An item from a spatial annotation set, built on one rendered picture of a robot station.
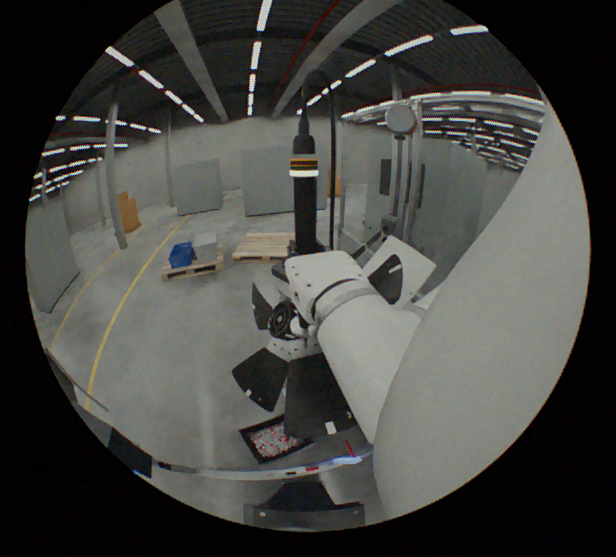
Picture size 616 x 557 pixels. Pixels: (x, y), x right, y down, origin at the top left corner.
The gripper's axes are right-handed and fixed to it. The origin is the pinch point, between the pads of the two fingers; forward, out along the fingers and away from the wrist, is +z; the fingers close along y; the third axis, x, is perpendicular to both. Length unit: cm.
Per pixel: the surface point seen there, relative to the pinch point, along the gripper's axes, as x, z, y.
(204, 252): -118, 261, -95
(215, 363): -149, 75, -70
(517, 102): 54, -17, 70
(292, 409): -32.8, -16.5, -8.3
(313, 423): -32.5, -21.7, -4.8
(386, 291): -7.2, -8.1, 13.9
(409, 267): -16.7, 8.5, 39.3
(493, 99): 54, -5, 70
